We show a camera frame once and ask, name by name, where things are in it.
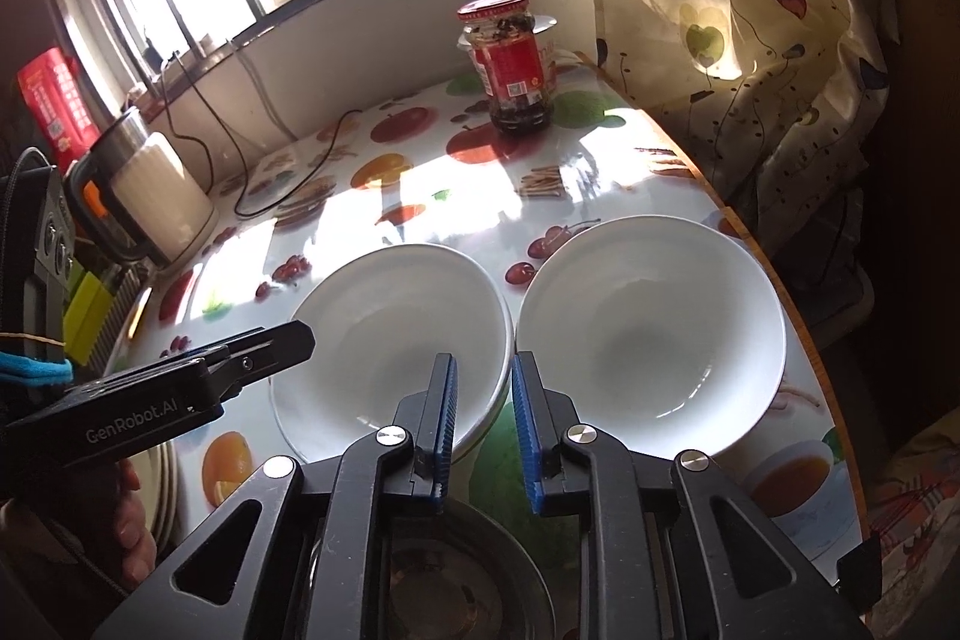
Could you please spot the fruit printed tablecloth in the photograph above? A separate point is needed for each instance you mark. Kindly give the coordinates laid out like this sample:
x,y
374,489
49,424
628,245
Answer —
x,y
450,197

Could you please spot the stainless steel bowl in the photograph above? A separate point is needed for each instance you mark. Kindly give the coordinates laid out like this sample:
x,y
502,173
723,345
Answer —
x,y
465,572

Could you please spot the glass jar red label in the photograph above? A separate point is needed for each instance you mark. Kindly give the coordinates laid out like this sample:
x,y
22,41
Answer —
x,y
510,63

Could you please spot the cream plate brown blue motif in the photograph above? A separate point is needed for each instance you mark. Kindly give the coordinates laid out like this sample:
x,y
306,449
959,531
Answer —
x,y
154,497
175,497
166,497

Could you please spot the large lime green box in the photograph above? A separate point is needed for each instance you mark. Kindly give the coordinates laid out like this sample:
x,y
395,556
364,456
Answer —
x,y
86,317

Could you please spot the white bowl blue stripes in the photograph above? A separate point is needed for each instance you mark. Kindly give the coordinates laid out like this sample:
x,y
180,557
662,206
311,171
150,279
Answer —
x,y
652,332
390,340

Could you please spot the cream electric kettle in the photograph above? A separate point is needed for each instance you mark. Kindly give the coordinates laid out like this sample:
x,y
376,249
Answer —
x,y
161,190

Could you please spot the person's left hand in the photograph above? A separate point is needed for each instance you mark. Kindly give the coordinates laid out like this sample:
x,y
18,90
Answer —
x,y
131,512

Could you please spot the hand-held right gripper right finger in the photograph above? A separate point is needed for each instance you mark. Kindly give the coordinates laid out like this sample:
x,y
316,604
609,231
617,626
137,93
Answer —
x,y
525,430

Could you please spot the patterned fabric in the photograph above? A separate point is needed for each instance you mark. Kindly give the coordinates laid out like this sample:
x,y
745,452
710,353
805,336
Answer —
x,y
915,497

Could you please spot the red packet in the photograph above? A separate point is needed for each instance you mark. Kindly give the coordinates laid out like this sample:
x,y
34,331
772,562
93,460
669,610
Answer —
x,y
56,100

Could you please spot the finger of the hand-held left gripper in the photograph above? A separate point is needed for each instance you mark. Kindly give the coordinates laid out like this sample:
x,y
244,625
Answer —
x,y
277,347
187,351

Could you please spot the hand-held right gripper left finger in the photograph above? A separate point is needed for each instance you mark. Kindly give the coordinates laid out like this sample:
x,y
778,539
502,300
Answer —
x,y
448,415

